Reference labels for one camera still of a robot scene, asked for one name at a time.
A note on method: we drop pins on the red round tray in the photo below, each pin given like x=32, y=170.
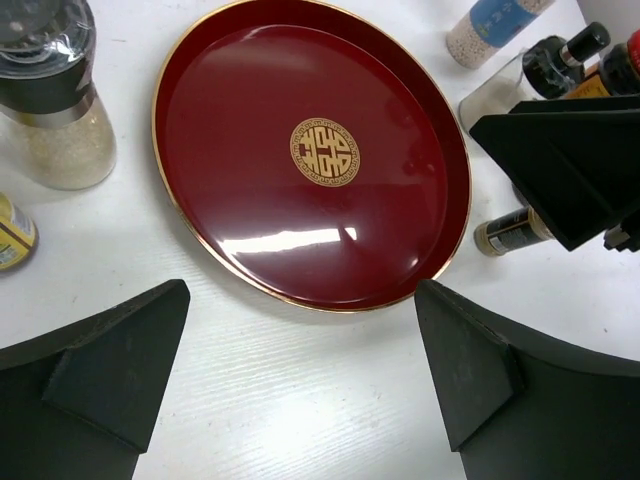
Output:
x=311, y=154

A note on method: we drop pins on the black cap clear bottle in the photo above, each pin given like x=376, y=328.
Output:
x=548, y=70

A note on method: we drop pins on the small black label spice bottle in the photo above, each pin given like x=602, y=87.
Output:
x=518, y=229

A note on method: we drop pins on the red cap sauce jar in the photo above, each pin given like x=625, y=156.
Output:
x=617, y=73

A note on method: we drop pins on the small yellow label bottle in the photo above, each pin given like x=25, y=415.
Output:
x=19, y=236

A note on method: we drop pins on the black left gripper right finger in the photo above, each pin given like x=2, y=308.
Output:
x=519, y=404

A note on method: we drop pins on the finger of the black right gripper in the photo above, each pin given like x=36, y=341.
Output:
x=576, y=161

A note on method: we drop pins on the blue label granule bottle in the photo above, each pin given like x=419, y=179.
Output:
x=489, y=26

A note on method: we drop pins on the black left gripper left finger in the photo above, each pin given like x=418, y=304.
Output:
x=81, y=401

